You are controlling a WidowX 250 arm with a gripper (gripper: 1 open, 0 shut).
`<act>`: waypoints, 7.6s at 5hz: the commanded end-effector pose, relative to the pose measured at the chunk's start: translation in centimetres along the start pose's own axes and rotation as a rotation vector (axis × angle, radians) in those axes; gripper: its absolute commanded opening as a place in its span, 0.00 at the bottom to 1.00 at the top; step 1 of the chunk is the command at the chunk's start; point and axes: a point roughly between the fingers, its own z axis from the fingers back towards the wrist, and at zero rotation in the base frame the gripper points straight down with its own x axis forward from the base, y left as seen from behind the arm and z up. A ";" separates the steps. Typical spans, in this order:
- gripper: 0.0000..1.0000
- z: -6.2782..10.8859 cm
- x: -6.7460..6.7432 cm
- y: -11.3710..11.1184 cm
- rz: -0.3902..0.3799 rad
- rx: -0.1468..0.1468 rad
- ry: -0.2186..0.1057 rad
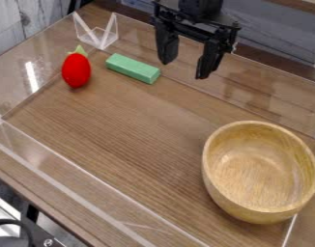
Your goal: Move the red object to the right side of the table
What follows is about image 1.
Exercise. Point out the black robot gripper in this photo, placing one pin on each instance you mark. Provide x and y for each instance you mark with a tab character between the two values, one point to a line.
199	20

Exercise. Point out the red toy strawberry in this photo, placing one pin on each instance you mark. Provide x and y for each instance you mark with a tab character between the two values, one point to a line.
75	68

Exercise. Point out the green rectangular block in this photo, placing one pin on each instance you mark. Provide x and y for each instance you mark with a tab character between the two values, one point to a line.
133	68

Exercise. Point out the wooden bowl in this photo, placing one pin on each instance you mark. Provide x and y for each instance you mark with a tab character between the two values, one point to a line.
257	171

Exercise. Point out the clear acrylic corner bracket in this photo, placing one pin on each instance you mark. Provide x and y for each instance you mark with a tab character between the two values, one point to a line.
98	37

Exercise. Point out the clear acrylic tray wall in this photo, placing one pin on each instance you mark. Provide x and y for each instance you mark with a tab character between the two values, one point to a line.
106	157

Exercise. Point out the black table leg bracket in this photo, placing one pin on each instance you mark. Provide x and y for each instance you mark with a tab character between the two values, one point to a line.
47	233

